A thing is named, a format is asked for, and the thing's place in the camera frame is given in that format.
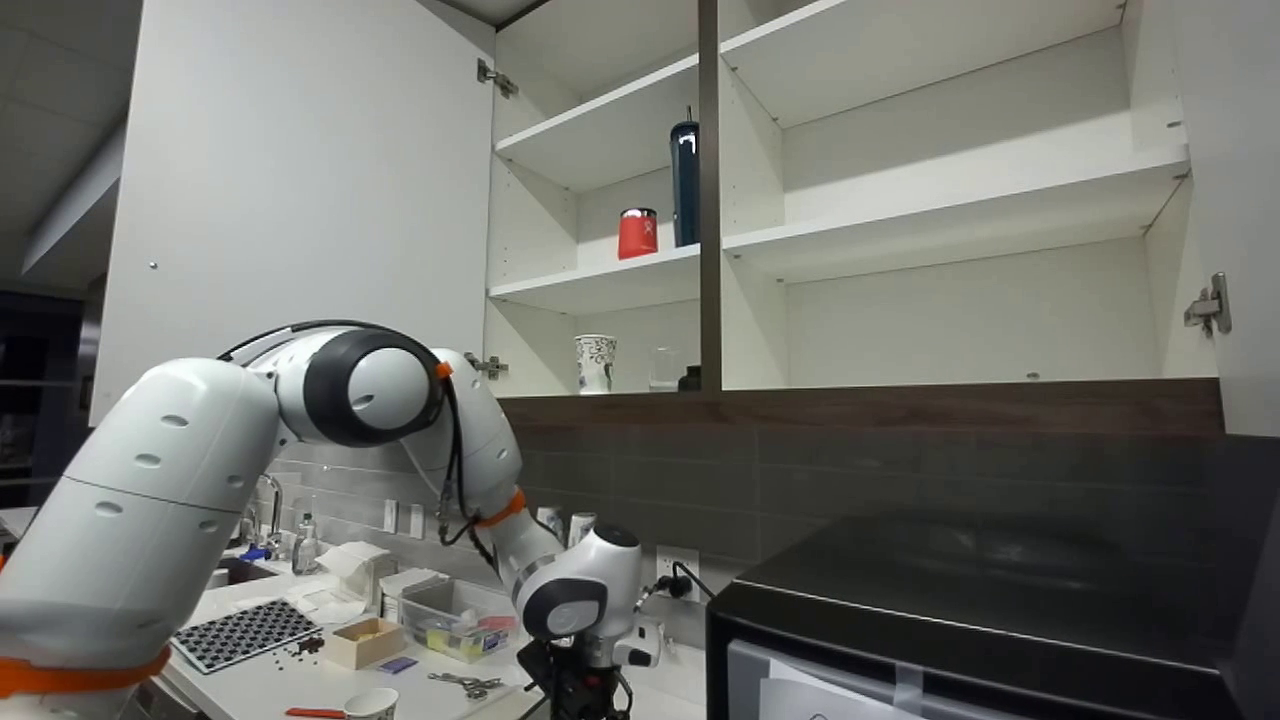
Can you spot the small clear bottle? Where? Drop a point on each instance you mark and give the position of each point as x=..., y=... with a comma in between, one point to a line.
x=307, y=547

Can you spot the wide orange band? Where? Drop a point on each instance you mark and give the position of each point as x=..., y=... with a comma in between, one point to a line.
x=83, y=675

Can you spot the white cupboard door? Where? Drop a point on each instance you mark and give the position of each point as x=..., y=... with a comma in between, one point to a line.
x=1234, y=161
x=293, y=174

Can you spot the crumpled white paper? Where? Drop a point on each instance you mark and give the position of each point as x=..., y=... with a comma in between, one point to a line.
x=352, y=565

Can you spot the red cup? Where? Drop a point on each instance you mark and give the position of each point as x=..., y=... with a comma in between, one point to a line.
x=639, y=233

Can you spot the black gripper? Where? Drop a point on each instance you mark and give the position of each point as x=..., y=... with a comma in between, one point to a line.
x=579, y=681

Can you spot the blue square sticker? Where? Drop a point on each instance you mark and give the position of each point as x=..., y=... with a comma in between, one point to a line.
x=397, y=660

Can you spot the clear plastic container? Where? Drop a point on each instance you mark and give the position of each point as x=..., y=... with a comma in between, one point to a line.
x=444, y=621

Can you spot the small wooden box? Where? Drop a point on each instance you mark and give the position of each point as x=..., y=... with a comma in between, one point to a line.
x=363, y=640

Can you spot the white wall cupboard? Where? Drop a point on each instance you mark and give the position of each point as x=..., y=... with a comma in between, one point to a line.
x=932, y=202

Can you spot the dark shelf unit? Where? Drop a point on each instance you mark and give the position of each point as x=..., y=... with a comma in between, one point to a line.
x=41, y=402

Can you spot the orange stick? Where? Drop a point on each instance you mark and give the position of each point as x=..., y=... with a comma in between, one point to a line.
x=313, y=712

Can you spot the black white calibration board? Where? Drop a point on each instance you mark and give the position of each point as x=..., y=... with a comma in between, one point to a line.
x=245, y=632

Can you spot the small black object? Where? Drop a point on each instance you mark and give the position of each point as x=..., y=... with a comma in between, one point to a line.
x=690, y=381

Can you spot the metal door hinge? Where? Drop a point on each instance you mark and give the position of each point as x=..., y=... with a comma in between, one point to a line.
x=484, y=361
x=1210, y=307
x=499, y=76

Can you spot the black microwave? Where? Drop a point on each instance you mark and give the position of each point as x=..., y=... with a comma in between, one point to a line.
x=985, y=602

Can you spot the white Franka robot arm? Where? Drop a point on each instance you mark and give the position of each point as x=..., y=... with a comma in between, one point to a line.
x=133, y=507

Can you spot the dark blue tumbler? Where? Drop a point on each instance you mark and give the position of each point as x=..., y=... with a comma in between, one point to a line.
x=684, y=181

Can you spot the patterned paper cup green emblem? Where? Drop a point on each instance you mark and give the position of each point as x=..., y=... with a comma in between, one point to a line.
x=594, y=361

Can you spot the metal keys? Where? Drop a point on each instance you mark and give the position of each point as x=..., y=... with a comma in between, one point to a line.
x=465, y=685

